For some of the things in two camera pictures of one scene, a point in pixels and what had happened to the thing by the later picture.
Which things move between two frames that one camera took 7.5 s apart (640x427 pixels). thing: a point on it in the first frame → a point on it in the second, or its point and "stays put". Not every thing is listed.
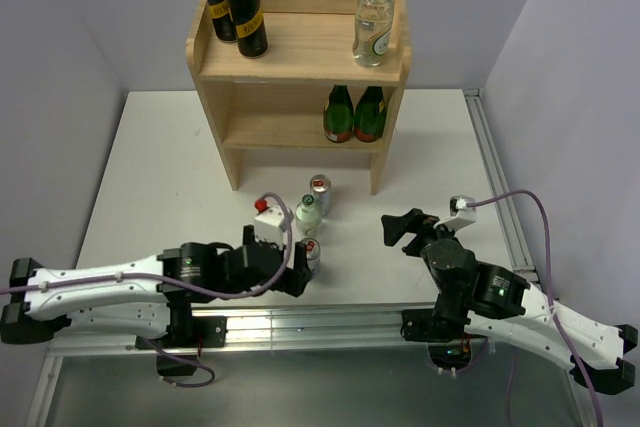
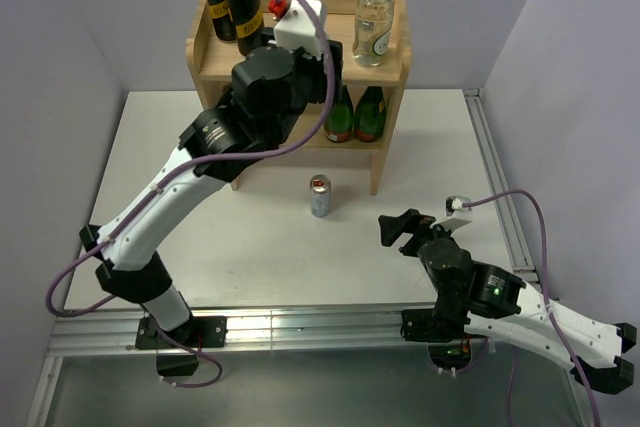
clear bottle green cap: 373,26 stays put
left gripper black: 292,279 → 314,66
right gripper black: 411,221 stays put
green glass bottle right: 370,115 stays put
